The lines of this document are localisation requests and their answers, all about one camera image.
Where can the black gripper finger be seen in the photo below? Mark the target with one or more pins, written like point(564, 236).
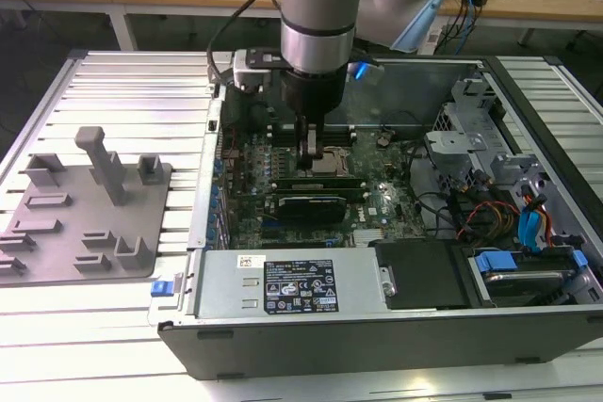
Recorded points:
point(304, 143)

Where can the green RAM stick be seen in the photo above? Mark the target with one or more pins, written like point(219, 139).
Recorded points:
point(330, 183)

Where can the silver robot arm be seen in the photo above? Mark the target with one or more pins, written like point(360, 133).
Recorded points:
point(315, 6)

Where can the black RAM slot bank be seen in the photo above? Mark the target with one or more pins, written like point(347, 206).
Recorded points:
point(320, 189)
point(339, 136)

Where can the silver CPU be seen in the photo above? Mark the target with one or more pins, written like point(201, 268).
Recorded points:
point(332, 164)

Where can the black graphics card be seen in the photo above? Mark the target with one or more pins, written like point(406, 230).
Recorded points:
point(311, 211)

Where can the green motherboard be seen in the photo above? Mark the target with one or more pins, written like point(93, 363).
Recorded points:
point(377, 171)

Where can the coin battery holder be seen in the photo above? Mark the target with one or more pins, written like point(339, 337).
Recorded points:
point(384, 138)

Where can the silver chipset heatsink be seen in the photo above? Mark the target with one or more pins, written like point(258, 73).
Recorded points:
point(367, 238)

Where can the metal drive cage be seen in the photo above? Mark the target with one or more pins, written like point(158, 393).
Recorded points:
point(452, 148)

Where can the grey power supply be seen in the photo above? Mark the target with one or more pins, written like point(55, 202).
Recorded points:
point(226, 289)

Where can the black plastic bay cover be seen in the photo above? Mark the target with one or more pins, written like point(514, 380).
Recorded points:
point(419, 275)

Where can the grey parts rack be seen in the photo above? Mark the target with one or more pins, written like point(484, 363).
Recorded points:
point(141, 213)

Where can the blue case latch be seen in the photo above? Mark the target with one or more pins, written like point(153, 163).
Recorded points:
point(161, 289)

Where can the black PC case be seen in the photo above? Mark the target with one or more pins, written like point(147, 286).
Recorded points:
point(377, 350)

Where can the hard disk in blue carrier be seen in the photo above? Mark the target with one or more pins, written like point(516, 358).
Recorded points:
point(492, 263)

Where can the CPU socket metal frame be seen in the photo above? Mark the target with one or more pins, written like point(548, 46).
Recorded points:
point(349, 162)

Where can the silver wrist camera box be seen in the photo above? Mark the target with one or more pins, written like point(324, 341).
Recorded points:
point(249, 75)

